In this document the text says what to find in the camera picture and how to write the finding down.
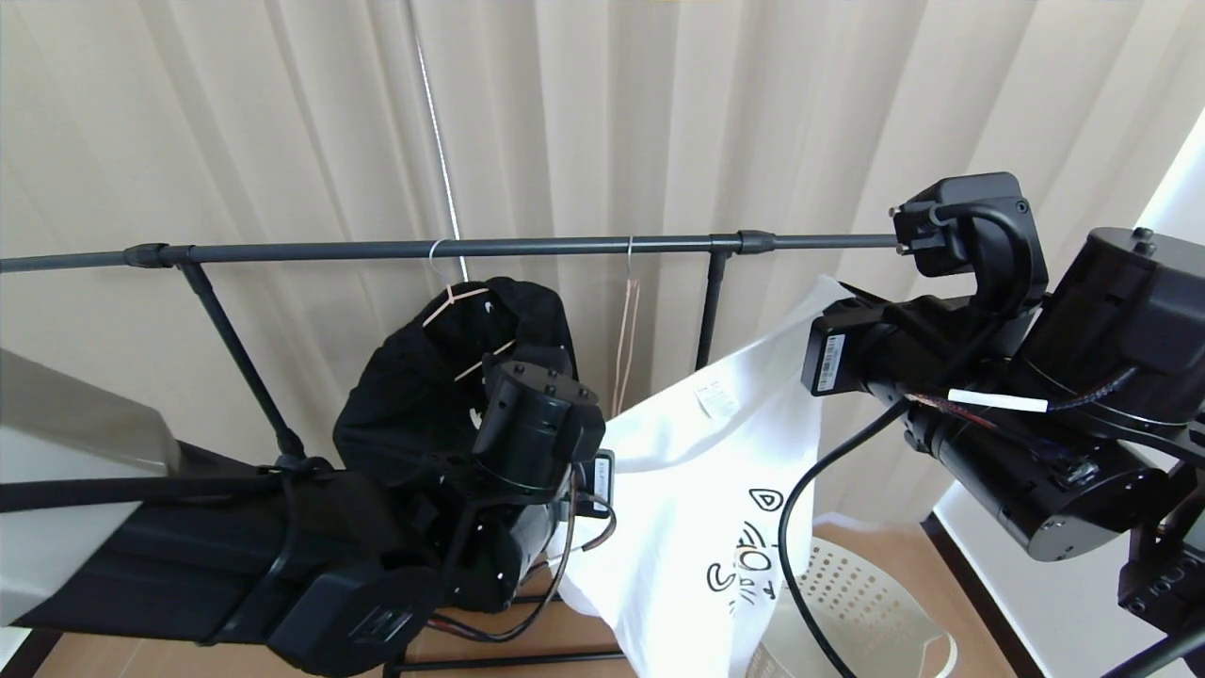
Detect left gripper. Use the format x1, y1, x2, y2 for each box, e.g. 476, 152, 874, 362
457, 450, 618, 613

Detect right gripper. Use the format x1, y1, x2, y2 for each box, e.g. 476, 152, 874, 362
800, 297, 1170, 563

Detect white garment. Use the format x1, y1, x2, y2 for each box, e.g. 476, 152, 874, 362
546, 275, 853, 678

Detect black shorts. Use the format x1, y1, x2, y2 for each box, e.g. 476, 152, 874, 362
332, 276, 578, 491

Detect pink clothes hanger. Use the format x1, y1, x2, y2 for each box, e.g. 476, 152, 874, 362
422, 240, 519, 382
612, 238, 642, 420

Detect white laundry basket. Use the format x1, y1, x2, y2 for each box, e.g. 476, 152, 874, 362
748, 537, 959, 678

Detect black clothes rack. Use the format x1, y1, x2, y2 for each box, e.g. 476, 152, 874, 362
0, 231, 902, 678

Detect beige curtain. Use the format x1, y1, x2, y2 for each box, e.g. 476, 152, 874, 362
0, 0, 1205, 557

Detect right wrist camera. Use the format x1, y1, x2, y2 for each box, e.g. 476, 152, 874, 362
890, 172, 1050, 316

